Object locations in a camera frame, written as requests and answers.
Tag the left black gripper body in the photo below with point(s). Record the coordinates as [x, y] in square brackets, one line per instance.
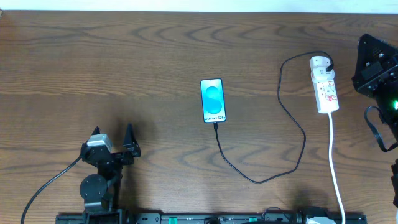
[115, 156]

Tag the blue Samsung Galaxy smartphone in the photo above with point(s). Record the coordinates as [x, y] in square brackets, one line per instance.
[212, 97]

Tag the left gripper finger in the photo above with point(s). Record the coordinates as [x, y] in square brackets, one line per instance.
[130, 142]
[96, 131]

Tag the white power strip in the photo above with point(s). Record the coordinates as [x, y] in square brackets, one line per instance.
[325, 90]

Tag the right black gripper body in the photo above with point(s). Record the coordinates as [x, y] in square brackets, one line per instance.
[376, 76]

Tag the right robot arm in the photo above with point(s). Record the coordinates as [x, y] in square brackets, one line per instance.
[386, 99]

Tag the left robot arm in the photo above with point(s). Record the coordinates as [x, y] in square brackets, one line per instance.
[100, 191]

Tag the white USB wall charger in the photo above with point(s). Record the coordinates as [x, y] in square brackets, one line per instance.
[320, 63]

